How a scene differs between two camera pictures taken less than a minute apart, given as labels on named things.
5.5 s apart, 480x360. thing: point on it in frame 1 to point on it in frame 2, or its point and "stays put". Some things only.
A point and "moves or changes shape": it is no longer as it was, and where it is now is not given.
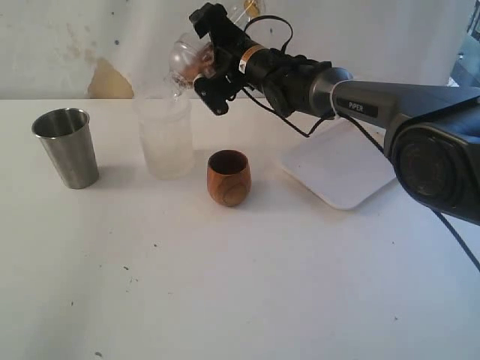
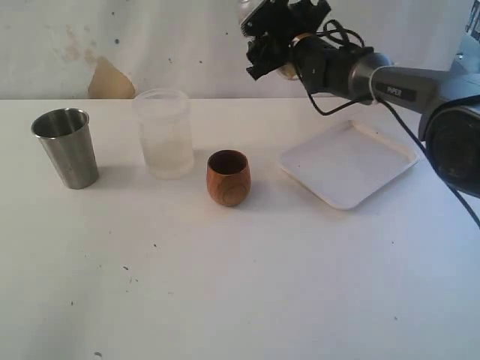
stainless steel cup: (67, 136) stays put
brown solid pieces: (204, 63) moves or changes shape
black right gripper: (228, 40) to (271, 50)
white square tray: (341, 164) stays put
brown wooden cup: (229, 176) stays put
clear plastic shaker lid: (188, 57) to (246, 7)
